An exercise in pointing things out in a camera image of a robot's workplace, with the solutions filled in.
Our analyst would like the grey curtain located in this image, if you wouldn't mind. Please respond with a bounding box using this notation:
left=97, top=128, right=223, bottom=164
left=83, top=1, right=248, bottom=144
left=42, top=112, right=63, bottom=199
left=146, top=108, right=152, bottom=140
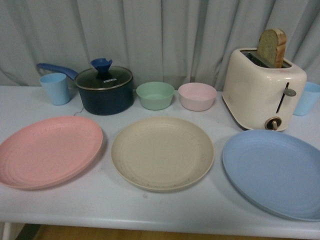
left=0, top=0, right=320, bottom=90

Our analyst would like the beige plate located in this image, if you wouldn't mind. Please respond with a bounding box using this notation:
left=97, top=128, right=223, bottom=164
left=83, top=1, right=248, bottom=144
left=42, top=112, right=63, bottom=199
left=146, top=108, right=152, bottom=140
left=111, top=116, right=216, bottom=192

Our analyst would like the glass pot lid blue knob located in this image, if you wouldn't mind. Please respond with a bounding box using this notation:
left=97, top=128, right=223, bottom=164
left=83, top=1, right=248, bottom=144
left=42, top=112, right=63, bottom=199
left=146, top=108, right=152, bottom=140
left=75, top=58, right=133, bottom=91

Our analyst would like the light blue cup right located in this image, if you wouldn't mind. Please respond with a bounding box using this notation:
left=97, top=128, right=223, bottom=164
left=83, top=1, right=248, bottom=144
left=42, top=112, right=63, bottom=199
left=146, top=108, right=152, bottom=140
left=293, top=82, right=320, bottom=116

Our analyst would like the pink bowl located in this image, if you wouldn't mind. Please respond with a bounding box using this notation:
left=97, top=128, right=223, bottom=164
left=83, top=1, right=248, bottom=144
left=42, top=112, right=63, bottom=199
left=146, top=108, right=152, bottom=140
left=178, top=82, right=218, bottom=112

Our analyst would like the cream toaster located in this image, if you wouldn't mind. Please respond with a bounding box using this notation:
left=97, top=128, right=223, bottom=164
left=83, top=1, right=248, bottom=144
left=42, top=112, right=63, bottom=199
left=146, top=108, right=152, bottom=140
left=222, top=48, right=307, bottom=131

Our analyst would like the green bowl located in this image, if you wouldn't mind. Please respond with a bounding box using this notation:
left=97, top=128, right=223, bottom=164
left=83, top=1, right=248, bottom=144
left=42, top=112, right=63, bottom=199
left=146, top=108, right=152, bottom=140
left=136, top=81, right=175, bottom=111

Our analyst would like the dark blue saucepan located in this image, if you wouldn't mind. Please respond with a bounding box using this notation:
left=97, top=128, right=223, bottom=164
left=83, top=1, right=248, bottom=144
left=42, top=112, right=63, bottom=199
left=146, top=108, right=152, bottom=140
left=37, top=63, right=134, bottom=116

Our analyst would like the light blue cup left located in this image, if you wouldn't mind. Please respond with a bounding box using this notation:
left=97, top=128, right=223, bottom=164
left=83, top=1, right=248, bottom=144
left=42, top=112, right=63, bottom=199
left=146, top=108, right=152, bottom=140
left=39, top=73, right=71, bottom=106

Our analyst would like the light blue cup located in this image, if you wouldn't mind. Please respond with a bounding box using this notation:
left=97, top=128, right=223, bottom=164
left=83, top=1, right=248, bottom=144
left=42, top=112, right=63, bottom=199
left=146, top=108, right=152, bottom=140
left=293, top=82, right=320, bottom=116
left=39, top=73, right=71, bottom=106

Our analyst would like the pink plate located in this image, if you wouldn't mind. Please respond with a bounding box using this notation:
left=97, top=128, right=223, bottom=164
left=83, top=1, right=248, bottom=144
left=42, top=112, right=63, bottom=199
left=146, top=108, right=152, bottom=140
left=0, top=116, right=103, bottom=190

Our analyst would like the blue plate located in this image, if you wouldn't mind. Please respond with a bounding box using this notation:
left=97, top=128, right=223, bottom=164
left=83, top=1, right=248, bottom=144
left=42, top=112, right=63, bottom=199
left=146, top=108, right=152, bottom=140
left=222, top=130, right=320, bottom=222

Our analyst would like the bread slice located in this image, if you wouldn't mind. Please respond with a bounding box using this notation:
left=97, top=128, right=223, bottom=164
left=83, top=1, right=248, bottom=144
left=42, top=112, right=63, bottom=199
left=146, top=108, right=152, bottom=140
left=256, top=28, right=287, bottom=68

